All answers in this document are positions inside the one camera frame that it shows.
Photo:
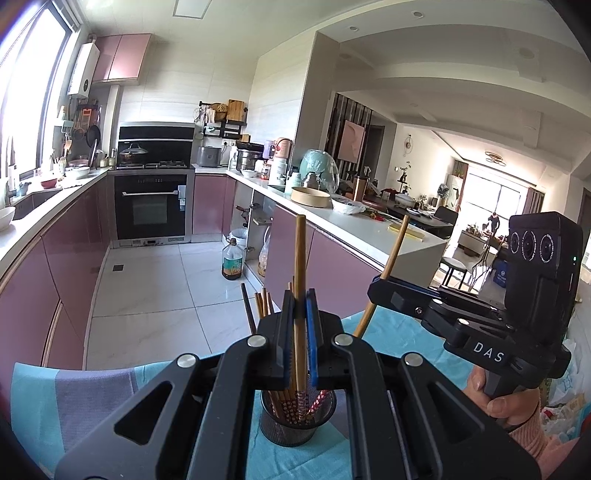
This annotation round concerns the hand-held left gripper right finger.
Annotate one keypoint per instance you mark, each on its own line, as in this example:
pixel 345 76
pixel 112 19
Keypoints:
pixel 311 346

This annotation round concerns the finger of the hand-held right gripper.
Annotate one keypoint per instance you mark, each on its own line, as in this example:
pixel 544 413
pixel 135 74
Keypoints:
pixel 406 300

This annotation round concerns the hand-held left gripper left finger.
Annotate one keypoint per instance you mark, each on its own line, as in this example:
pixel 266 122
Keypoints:
pixel 279 350

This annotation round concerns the red-patterned wooden chopstick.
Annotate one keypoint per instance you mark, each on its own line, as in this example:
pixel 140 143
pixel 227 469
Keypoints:
pixel 392 263
pixel 300 258

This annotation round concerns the pile of wooden chopsticks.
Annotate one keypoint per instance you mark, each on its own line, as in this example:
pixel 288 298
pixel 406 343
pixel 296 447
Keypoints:
pixel 265 302

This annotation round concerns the black mesh utensil holder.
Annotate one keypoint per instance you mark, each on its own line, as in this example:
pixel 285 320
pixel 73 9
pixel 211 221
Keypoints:
pixel 295 431

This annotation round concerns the person's right forearm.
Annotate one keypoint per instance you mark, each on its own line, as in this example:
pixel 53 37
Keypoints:
pixel 545 447

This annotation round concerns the person's right hand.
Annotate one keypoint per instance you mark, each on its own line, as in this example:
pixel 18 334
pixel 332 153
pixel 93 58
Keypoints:
pixel 512 408

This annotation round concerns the blue box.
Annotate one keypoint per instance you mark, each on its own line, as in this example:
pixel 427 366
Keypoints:
pixel 499 276

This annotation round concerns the yellow flat box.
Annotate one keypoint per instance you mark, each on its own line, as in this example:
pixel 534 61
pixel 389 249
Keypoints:
pixel 406 232

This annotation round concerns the pink base cabinet row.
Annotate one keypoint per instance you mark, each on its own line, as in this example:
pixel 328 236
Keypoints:
pixel 51 267
pixel 341 258

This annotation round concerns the cluttered dining table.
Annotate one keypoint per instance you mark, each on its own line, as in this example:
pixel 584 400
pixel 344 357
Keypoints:
pixel 415 214

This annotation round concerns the black dining chair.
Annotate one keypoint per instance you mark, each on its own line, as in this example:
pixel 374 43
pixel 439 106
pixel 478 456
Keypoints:
pixel 447 216

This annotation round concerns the plastic food bag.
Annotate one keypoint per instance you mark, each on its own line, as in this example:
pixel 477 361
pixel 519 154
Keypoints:
pixel 263 258

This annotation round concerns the cooking oil bottle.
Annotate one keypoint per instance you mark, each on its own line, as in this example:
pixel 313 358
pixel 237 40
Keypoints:
pixel 232 263

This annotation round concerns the bowl in plastic bag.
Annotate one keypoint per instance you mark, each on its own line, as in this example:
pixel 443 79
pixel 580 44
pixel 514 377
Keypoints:
pixel 348 206

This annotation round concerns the white pail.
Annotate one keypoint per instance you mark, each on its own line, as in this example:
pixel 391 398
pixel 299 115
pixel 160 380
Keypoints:
pixel 238 239

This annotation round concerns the round bamboo steamer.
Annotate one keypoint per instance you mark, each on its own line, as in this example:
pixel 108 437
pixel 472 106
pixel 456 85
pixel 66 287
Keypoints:
pixel 310 197

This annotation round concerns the teal appliance in plastic cover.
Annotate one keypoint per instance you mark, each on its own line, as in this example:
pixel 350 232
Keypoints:
pixel 318 168

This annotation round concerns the white jar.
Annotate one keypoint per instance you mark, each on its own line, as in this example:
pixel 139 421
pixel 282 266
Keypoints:
pixel 278 170

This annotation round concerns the built-in black oven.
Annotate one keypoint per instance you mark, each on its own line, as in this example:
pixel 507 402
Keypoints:
pixel 152 207

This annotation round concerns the pink kettle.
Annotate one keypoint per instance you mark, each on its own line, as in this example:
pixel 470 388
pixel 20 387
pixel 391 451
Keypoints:
pixel 284 150

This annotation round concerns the blue and grey tablecloth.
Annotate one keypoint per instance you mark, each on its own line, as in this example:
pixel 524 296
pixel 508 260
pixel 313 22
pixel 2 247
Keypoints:
pixel 92 406

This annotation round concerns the stainless steamer pot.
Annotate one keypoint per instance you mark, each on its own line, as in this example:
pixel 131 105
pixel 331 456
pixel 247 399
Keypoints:
pixel 249 158

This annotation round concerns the grey rice cooker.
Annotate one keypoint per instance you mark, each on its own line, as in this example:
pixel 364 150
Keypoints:
pixel 209 157

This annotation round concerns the black range hood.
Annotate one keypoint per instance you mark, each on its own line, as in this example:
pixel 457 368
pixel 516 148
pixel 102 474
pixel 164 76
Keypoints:
pixel 161 138

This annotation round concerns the wooden cutting board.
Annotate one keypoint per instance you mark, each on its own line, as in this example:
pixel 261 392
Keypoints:
pixel 236 110

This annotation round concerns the pot with glass lid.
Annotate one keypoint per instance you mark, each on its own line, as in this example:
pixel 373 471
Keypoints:
pixel 133 151

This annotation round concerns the white serving bowl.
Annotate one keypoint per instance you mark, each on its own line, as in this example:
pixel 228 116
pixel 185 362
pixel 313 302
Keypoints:
pixel 77 172

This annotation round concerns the pink bowl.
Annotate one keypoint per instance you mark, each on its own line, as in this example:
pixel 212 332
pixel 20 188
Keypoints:
pixel 49 183

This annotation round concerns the black frying pan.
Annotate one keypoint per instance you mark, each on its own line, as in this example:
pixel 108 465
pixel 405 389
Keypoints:
pixel 92 134

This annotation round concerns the white water heater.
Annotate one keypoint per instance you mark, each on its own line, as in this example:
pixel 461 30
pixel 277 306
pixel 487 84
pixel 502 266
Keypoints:
pixel 84 69

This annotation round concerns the ceiling light panel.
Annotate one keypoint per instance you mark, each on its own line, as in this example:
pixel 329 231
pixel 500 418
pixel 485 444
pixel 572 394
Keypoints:
pixel 192 8

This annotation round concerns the kitchen window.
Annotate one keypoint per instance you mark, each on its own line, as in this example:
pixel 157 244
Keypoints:
pixel 27 83

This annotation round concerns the pink wall art panel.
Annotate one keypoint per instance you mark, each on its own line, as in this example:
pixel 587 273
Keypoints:
pixel 352 141

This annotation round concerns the black wall rack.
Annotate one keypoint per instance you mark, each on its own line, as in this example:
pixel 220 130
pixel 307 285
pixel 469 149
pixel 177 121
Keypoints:
pixel 228 129

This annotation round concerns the pink wall cabinet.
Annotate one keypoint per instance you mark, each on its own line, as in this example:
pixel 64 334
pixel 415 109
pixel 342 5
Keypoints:
pixel 121 57

